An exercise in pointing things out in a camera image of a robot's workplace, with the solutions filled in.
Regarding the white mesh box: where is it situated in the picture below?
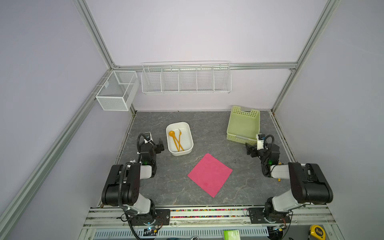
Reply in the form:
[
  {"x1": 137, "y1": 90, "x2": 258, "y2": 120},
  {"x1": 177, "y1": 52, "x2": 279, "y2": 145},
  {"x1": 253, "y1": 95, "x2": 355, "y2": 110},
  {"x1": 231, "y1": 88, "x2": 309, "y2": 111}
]
[{"x1": 96, "y1": 71, "x2": 140, "y2": 112}]

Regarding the green plastic basket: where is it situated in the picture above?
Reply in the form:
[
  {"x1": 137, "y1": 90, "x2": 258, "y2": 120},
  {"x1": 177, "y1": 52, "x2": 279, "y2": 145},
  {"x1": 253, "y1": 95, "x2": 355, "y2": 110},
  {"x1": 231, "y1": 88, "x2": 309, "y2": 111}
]
[{"x1": 227, "y1": 106, "x2": 261, "y2": 145}]

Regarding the white wire shelf basket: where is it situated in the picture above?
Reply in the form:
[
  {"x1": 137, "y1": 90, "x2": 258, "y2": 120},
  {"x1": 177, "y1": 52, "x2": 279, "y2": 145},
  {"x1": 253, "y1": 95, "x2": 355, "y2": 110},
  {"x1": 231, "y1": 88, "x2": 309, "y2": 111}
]
[{"x1": 141, "y1": 61, "x2": 232, "y2": 94}]

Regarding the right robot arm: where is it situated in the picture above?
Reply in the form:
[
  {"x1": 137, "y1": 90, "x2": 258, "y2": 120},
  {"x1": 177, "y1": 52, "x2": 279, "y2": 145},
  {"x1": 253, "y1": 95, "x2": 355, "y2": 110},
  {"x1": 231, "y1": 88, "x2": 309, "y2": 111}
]
[{"x1": 246, "y1": 134, "x2": 334, "y2": 223}]

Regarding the white plastic tub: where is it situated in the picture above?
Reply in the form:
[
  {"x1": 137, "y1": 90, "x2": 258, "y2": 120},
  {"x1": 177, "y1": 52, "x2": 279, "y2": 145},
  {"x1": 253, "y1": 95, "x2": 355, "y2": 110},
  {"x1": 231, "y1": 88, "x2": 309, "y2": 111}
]
[{"x1": 166, "y1": 122, "x2": 194, "y2": 157}]

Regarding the pink paper napkin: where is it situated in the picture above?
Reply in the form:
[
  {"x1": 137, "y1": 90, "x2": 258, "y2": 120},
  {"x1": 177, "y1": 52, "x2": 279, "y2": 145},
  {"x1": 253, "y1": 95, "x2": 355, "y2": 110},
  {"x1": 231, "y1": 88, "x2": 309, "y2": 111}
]
[{"x1": 188, "y1": 154, "x2": 233, "y2": 198}]

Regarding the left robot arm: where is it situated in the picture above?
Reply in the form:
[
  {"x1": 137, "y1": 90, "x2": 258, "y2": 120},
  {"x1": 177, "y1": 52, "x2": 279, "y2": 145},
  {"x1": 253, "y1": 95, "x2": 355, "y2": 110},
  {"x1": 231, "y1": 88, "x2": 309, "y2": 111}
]
[{"x1": 101, "y1": 132, "x2": 165, "y2": 225}]

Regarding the orange plastic spoon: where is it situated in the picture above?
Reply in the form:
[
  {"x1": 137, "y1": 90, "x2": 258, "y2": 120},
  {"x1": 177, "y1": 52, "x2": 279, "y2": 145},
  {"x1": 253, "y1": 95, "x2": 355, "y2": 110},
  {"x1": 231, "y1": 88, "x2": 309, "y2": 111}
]
[{"x1": 169, "y1": 131, "x2": 180, "y2": 152}]

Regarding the green box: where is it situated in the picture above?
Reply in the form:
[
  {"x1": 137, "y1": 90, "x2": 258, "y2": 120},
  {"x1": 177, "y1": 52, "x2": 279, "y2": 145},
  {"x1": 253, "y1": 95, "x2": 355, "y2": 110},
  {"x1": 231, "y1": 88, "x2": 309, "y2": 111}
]
[{"x1": 223, "y1": 230, "x2": 241, "y2": 240}]

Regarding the yellow tape measure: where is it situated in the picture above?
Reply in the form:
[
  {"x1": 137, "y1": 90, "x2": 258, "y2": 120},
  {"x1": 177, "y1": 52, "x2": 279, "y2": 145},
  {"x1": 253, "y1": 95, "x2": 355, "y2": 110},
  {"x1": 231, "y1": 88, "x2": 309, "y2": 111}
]
[{"x1": 308, "y1": 225, "x2": 326, "y2": 240}]

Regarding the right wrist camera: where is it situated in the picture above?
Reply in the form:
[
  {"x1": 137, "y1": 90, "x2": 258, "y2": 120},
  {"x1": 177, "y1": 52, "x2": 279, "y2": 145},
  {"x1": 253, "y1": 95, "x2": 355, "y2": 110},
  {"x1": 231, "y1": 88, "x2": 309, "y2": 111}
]
[{"x1": 257, "y1": 134, "x2": 266, "y2": 151}]

